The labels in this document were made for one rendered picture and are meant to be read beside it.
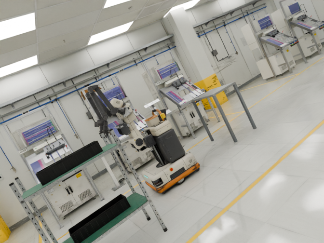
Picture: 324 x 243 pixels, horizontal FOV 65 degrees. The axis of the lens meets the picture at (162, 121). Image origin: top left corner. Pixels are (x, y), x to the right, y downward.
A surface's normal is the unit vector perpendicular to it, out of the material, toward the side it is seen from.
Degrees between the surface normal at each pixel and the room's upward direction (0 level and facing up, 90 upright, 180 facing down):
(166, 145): 90
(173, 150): 90
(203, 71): 90
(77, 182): 90
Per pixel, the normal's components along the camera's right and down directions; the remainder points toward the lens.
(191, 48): 0.43, -0.10
